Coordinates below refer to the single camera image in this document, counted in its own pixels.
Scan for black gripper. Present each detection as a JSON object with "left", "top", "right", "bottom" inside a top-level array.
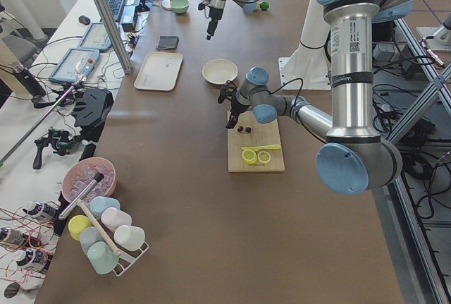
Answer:
[
  {"left": 206, "top": 6, "right": 223, "bottom": 40},
  {"left": 225, "top": 96, "right": 249, "bottom": 129}
]

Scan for dark red cherries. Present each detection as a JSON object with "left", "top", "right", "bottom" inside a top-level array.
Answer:
[{"left": 237, "top": 126, "right": 252, "bottom": 133}]

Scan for cream rabbit tray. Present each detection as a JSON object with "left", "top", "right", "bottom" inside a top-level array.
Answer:
[{"left": 134, "top": 51, "right": 183, "bottom": 92}]

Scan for wooden cutting board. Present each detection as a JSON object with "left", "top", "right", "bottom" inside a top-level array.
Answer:
[{"left": 228, "top": 111, "right": 285, "bottom": 173}]

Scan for mint green bowl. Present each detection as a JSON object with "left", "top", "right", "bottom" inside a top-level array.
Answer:
[{"left": 171, "top": 0, "right": 190, "bottom": 14}]

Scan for yellow plastic knife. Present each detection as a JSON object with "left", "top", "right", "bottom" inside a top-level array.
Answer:
[{"left": 241, "top": 144, "right": 281, "bottom": 152}]

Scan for cream round plate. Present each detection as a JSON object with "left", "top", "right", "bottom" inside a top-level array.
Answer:
[{"left": 202, "top": 59, "right": 238, "bottom": 85}]

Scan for round wooden rack base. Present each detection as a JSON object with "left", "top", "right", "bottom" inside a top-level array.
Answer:
[{"left": 161, "top": 0, "right": 175, "bottom": 11}]

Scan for grey folded cloth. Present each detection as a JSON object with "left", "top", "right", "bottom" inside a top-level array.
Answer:
[{"left": 156, "top": 35, "right": 179, "bottom": 50}]

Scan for green lime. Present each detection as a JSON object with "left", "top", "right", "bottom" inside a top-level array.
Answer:
[{"left": 259, "top": 1, "right": 270, "bottom": 11}]

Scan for black keyboard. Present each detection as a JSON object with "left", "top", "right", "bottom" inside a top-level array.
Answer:
[{"left": 107, "top": 0, "right": 126, "bottom": 22}]

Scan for blue teach pendant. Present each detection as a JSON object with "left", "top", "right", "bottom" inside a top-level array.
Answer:
[
  {"left": 49, "top": 48, "right": 100, "bottom": 83},
  {"left": 78, "top": 23, "right": 112, "bottom": 52}
]

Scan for pink cup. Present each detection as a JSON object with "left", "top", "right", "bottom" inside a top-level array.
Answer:
[{"left": 101, "top": 207, "right": 132, "bottom": 232}]

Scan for white cup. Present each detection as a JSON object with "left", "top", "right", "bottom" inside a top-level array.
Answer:
[{"left": 114, "top": 225, "right": 145, "bottom": 251}]

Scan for blue cup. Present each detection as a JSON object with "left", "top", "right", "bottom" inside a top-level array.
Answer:
[{"left": 89, "top": 196, "right": 121, "bottom": 219}]

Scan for pink bowl with ice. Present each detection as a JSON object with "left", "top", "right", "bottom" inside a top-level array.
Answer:
[{"left": 62, "top": 157, "right": 117, "bottom": 203}]

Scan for grey cup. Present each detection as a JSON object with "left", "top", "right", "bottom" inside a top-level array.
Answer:
[{"left": 79, "top": 226, "right": 103, "bottom": 255}]

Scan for yellow cup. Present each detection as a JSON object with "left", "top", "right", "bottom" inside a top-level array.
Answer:
[{"left": 68, "top": 214, "right": 92, "bottom": 241}]

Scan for mint green cup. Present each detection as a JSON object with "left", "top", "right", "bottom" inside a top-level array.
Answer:
[{"left": 87, "top": 241, "right": 119, "bottom": 274}]

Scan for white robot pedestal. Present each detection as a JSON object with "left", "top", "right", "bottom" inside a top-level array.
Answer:
[{"left": 279, "top": 0, "right": 338, "bottom": 90}]

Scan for white wire cup rack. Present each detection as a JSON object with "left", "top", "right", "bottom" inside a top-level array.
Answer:
[{"left": 113, "top": 242, "right": 150, "bottom": 276}]

